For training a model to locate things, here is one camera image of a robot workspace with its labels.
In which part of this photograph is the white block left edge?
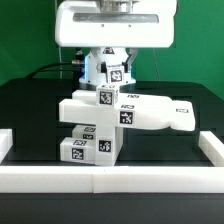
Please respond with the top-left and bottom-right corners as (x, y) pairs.
(0, 129), (13, 163)

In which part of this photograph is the white chair back frame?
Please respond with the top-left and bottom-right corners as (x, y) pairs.
(59, 90), (195, 131)

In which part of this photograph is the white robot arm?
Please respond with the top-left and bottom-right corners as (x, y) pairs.
(55, 0), (177, 86)

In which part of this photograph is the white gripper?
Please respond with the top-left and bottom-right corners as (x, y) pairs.
(55, 0), (177, 74)

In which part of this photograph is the black cable on table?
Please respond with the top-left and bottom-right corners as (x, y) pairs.
(25, 60), (84, 80)

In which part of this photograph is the white tagged cube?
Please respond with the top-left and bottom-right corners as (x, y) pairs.
(96, 84), (119, 107)

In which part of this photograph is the white obstacle wall bar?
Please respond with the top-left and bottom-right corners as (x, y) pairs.
(198, 131), (224, 167)

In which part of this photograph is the white front rail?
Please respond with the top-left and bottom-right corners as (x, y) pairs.
(0, 166), (224, 193)

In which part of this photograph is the white thin cable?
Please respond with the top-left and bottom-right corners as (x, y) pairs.
(57, 46), (64, 80)

